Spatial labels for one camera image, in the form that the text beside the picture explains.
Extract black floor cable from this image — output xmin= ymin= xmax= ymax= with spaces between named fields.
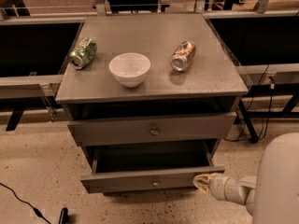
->
xmin=0 ymin=182 xmax=52 ymax=224

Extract grey wooden drawer cabinet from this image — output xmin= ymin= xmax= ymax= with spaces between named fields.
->
xmin=55 ymin=13 xmax=249 ymax=170

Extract crushed orange soda can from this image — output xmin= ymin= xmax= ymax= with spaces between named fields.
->
xmin=171 ymin=40 xmax=196 ymax=72

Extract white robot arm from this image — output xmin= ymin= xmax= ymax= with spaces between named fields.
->
xmin=193 ymin=133 xmax=299 ymax=224

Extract crushed green soda can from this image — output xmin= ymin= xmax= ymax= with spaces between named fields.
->
xmin=68 ymin=37 xmax=97 ymax=70

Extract grey drawer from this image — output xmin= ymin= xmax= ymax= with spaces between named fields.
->
xmin=81 ymin=140 xmax=224 ymax=193
xmin=68 ymin=112 xmax=236 ymax=147

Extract white ceramic bowl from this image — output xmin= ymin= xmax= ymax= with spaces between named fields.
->
xmin=109 ymin=52 xmax=150 ymax=88

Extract grey top drawer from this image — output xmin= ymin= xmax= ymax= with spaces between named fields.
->
xmin=68 ymin=112 xmax=236 ymax=147

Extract black cables by table leg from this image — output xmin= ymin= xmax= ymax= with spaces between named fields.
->
xmin=222 ymin=64 xmax=277 ymax=143

